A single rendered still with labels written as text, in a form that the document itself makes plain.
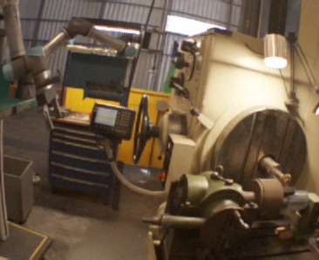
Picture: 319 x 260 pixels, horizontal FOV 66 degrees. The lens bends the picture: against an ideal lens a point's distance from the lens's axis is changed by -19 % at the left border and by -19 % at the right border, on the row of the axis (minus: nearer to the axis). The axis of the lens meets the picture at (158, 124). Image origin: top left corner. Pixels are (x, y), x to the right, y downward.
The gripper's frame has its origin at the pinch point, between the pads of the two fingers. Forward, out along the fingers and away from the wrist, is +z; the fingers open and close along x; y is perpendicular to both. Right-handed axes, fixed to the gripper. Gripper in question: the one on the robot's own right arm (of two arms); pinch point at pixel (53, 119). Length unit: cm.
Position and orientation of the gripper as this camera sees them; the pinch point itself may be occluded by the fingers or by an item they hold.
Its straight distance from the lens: 121.1
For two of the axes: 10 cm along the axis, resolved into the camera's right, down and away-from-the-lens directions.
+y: -9.7, 2.3, 0.5
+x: 0.3, 3.4, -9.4
